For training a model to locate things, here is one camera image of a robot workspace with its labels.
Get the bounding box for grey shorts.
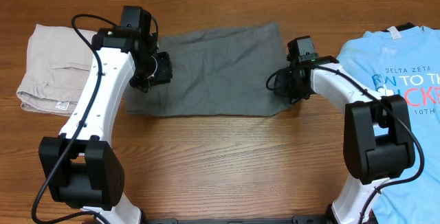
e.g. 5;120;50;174
124;22;290;117

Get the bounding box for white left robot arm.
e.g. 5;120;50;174
31;25;173;223

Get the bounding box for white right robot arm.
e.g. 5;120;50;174
266;54;415;223

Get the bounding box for folded beige shorts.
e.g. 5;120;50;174
16;24;92;116

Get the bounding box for light blue printed t-shirt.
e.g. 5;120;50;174
337;26;439;223

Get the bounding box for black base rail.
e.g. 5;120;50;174
140;214;333;224

